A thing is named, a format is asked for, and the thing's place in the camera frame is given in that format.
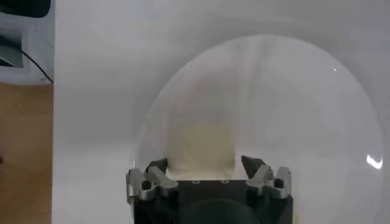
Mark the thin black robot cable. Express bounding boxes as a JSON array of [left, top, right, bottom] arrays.
[[21, 50, 55, 83]]

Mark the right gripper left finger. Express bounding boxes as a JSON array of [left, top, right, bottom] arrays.
[[126, 157, 179, 205]]

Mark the white round plate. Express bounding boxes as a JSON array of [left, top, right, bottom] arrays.
[[133, 33, 385, 224]]

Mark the black rounded robot part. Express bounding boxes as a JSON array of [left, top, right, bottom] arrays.
[[0, 0, 52, 18]]

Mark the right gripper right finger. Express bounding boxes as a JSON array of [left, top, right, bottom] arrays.
[[240, 155, 293, 200]]

